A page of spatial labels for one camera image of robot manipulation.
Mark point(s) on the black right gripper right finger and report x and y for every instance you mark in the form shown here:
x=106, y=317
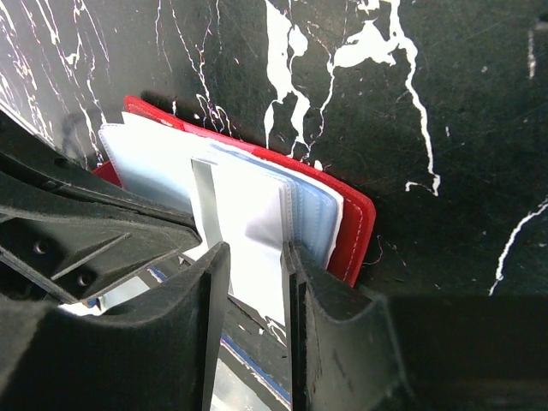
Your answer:
x=349, y=350

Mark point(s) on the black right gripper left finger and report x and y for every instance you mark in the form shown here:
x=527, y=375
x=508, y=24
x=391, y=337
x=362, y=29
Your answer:
x=157, y=351

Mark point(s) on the red leather card holder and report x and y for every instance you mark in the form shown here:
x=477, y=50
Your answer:
x=151, y=151

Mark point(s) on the white magnetic stripe card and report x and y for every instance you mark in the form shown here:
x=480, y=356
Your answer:
x=244, y=209

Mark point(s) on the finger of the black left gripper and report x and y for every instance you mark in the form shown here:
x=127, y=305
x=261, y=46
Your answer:
x=28, y=159
x=79, y=256

